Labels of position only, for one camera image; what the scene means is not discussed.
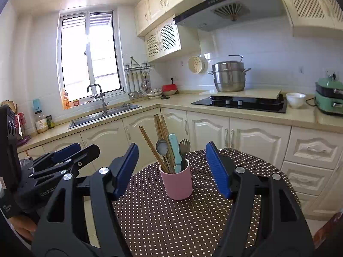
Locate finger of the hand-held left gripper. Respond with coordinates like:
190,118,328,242
28,143,81,172
28,144,101,185

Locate light blue knife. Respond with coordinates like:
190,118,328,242
168,134,182,172

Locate steel faucet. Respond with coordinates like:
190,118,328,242
87,84,109,114

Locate metal spoon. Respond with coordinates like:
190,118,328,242
156,139,175,174

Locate cream lattice door cabinet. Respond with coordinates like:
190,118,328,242
144,16,201,63
271,0,343,38

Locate grey range hood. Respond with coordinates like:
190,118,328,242
173,0,288,33

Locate cream upper wall cabinets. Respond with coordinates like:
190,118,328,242
133,0,233,36

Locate pink cup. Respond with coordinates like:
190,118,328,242
159,158,194,201

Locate metal fork green handle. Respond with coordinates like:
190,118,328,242
178,139,191,172

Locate wall utensil rack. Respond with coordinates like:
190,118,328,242
124,56,155,71

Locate steel steamer pot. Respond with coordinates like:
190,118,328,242
208,55,251,93

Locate steel spatula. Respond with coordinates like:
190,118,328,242
137,71,144,97

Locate black glass gas stove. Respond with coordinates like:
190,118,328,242
191,95,288,114

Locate glass jar beige contents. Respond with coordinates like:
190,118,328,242
35,110,49,134

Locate red container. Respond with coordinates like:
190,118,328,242
162,84,178,96

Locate green electric cooker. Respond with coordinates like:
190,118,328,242
314,77,343,116

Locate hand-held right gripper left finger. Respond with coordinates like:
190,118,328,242
31,143,140,257

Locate steel double sink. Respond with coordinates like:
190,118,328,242
68,103,142,129

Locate sliding window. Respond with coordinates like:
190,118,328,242
57,11,124,98

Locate cream lower cabinets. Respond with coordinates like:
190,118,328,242
17,107,343,217

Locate bundle of wooden chopsticks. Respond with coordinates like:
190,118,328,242
138,114,177,174

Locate cream round colander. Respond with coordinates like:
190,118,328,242
188,56,208,73

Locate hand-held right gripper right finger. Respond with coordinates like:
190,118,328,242
205,141,315,257

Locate person's left hand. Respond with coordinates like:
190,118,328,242
10,214,38,244

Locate white bowl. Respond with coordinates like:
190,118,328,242
286,92,306,109

